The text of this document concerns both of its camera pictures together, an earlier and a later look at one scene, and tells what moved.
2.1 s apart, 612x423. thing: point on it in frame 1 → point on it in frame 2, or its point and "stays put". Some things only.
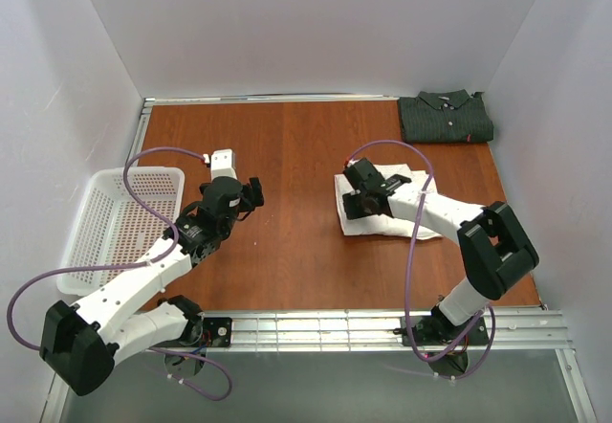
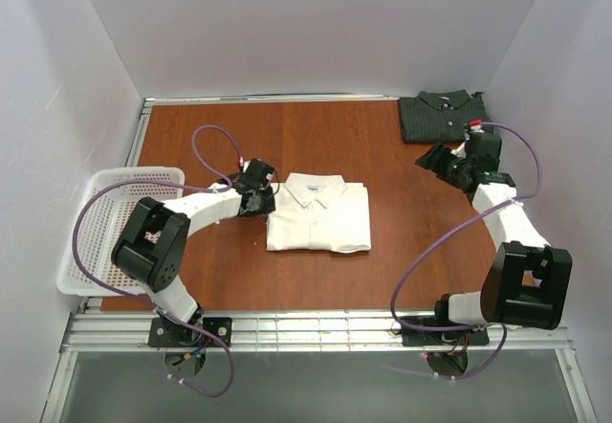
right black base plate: x=436 y=330 stays put
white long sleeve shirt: x=420 y=181 → x=319 y=211
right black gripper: x=357 y=180 → x=441 y=161
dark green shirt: x=446 y=117 stays put
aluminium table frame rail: x=511 y=329 stays put
